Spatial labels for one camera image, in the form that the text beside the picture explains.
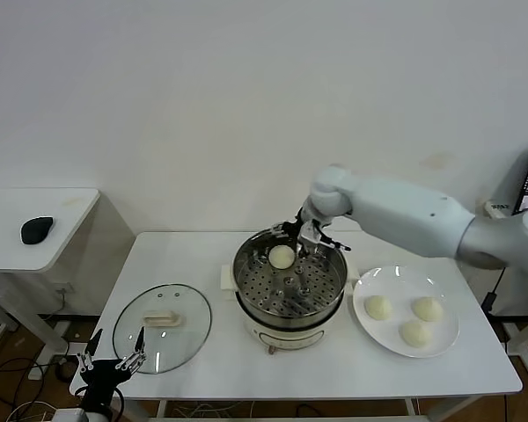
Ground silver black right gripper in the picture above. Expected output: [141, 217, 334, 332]
[267, 206, 331, 267]

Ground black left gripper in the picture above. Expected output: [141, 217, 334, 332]
[75, 325, 149, 391]

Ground white steamed baozi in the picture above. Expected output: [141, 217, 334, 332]
[399, 320, 432, 351]
[268, 244, 297, 270]
[411, 296, 444, 323]
[363, 295, 393, 322]

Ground glass lid with cream handle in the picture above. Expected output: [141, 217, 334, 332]
[112, 283, 213, 375]

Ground stainless steel steamer basket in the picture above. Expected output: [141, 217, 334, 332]
[219, 226, 360, 329]

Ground cream electric cooker base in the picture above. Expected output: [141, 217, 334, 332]
[222, 280, 357, 356]

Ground white side table with mouse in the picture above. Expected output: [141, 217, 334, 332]
[0, 188, 101, 383]

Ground black computer mouse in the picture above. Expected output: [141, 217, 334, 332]
[19, 216, 55, 246]

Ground white main work table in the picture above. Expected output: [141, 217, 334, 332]
[69, 231, 524, 422]

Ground white round plate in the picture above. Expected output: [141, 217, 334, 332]
[351, 265, 461, 360]

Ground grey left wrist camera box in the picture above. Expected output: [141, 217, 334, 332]
[55, 407, 89, 422]

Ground black floor cable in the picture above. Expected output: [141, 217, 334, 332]
[0, 356, 43, 422]

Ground white cable bundle under table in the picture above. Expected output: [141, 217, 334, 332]
[171, 400, 259, 418]

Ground black cable with power adapter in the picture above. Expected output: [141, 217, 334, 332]
[481, 267, 505, 314]

